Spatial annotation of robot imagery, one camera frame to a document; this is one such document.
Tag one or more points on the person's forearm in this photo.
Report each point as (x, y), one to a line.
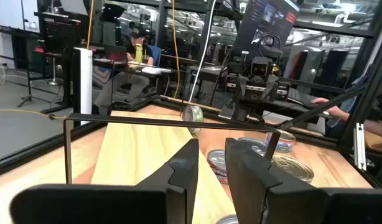
(341, 113)

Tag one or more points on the dark laptop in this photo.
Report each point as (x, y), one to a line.
(116, 53)

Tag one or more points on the wooden shelf with black frame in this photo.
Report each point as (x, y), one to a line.
(132, 149)

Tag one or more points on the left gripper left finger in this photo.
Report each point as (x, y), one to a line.
(178, 174)

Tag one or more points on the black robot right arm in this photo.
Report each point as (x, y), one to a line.
(283, 91)

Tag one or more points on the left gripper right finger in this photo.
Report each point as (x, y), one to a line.
(250, 186)

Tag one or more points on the red-label silver-lid can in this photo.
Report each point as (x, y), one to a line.
(216, 161)
(228, 221)

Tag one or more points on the person's hand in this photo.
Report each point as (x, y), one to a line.
(320, 101)

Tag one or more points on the silver aluminium bracket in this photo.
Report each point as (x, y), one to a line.
(360, 146)

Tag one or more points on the blue-label yellowfin tuna can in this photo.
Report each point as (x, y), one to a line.
(293, 168)
(251, 143)

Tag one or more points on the gold-lid pink salmon can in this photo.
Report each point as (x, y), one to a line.
(282, 144)

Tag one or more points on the black aluminium table frame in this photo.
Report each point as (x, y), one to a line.
(23, 157)

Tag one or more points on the white pole with round base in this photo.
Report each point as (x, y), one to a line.
(86, 84)

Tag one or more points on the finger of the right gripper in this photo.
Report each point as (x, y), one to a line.
(230, 112)
(244, 113)

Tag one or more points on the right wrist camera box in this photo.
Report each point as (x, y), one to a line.
(261, 67)

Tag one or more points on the dark display screen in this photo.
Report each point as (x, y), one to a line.
(272, 18)

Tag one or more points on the person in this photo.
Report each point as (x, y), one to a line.
(135, 84)

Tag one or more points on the blue office chair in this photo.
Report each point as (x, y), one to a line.
(156, 54)

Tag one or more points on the white paper stack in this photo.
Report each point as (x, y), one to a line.
(153, 70)

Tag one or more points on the black perforated panel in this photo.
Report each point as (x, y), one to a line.
(60, 34)

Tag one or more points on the black office desk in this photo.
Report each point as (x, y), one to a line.
(166, 73)

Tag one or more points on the black tripod stand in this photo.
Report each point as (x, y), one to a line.
(28, 77)

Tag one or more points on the grey round stool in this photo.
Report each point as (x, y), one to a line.
(54, 82)

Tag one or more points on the green-label silver-lid can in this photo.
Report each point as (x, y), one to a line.
(192, 115)

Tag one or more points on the yellow-green bottle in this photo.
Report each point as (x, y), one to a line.
(138, 53)

